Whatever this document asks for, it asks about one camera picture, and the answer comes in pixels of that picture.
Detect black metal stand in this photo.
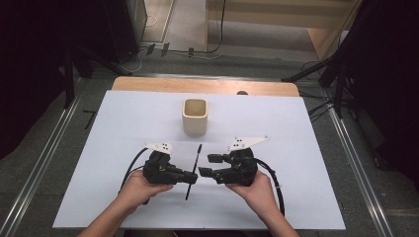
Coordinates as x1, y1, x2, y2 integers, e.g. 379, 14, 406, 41
62, 45, 132, 110

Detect metal floor rail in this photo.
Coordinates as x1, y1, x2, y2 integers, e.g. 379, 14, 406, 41
324, 95, 394, 237
0, 93, 83, 237

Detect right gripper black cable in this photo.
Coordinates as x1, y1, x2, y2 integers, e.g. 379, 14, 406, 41
254, 157, 287, 217

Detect dark curtain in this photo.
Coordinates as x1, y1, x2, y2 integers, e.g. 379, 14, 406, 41
339, 0, 419, 182
0, 0, 110, 161

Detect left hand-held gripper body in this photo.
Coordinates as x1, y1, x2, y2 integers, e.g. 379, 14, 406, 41
141, 141, 186, 186

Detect black hanging cable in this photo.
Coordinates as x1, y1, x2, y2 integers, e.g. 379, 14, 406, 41
208, 0, 228, 54

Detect white floor cable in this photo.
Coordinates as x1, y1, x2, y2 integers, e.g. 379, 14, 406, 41
123, 14, 159, 74

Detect black cabinet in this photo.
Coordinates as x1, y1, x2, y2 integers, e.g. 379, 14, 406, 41
103, 0, 148, 64

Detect light wooden furniture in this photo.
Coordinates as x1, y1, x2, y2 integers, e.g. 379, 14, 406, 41
206, 0, 364, 61

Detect person's right hand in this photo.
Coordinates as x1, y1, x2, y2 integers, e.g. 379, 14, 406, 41
224, 169, 282, 216

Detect black tripod stand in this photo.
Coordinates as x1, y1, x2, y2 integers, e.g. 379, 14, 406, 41
281, 48, 354, 119

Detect black pen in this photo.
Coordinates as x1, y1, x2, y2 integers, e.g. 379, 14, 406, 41
184, 143, 204, 201

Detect white table mat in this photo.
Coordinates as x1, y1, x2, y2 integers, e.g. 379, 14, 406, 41
52, 90, 347, 231

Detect person's left hand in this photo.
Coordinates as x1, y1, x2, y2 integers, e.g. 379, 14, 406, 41
117, 169, 175, 215

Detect cream square pen holder cup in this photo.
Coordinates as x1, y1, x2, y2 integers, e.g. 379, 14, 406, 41
181, 98, 210, 135

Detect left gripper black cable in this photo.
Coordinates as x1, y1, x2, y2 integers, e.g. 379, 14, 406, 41
118, 147, 150, 196

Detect wooden table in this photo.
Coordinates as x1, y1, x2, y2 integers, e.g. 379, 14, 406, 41
111, 76, 300, 98

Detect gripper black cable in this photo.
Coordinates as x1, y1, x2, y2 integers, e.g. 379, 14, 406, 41
118, 147, 150, 196
254, 157, 287, 217

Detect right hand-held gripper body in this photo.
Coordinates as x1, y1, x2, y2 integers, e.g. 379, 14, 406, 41
212, 135, 270, 188

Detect black floor cables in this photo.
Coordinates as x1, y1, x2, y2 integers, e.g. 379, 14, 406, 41
297, 60, 337, 123

